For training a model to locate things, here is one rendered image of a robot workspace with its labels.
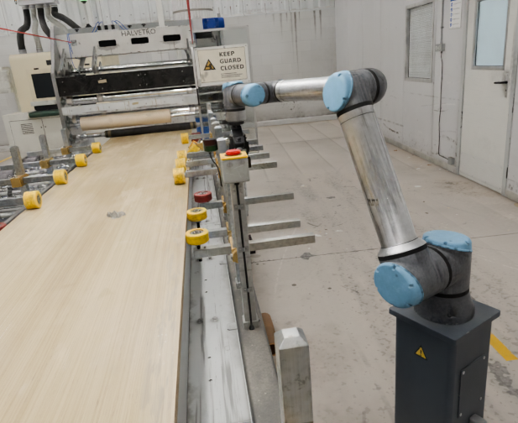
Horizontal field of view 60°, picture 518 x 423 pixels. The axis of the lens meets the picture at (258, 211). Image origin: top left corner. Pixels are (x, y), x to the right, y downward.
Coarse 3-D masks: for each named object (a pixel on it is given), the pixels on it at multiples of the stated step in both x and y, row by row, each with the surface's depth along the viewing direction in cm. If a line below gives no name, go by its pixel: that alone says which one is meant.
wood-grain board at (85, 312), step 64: (64, 192) 230; (128, 192) 218; (0, 256) 152; (64, 256) 147; (128, 256) 143; (0, 320) 111; (64, 320) 108; (128, 320) 106; (0, 384) 87; (64, 384) 85; (128, 384) 84
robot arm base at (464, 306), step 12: (468, 288) 145; (432, 300) 146; (444, 300) 144; (456, 300) 144; (468, 300) 146; (420, 312) 150; (432, 312) 146; (444, 312) 144; (456, 312) 143; (468, 312) 145; (444, 324) 145; (456, 324) 144
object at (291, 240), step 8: (312, 232) 163; (256, 240) 161; (264, 240) 160; (272, 240) 160; (280, 240) 160; (288, 240) 161; (296, 240) 161; (304, 240) 161; (312, 240) 162; (200, 248) 158; (208, 248) 158; (216, 248) 158; (224, 248) 158; (256, 248) 160; (264, 248) 160; (200, 256) 158; (208, 256) 158
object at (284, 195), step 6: (282, 192) 210; (288, 192) 210; (246, 198) 206; (252, 198) 206; (258, 198) 207; (264, 198) 207; (270, 198) 208; (276, 198) 208; (282, 198) 208; (288, 198) 209; (204, 204) 204; (210, 204) 204; (216, 204) 205; (246, 204) 207
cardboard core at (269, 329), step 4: (264, 316) 255; (268, 316) 256; (264, 320) 252; (268, 320) 252; (264, 324) 248; (268, 324) 248; (272, 324) 250; (268, 328) 244; (272, 328) 245; (268, 332) 240; (272, 332) 240; (268, 336) 237; (272, 336) 237; (272, 340) 233; (272, 344) 241; (272, 348) 238; (272, 352) 235
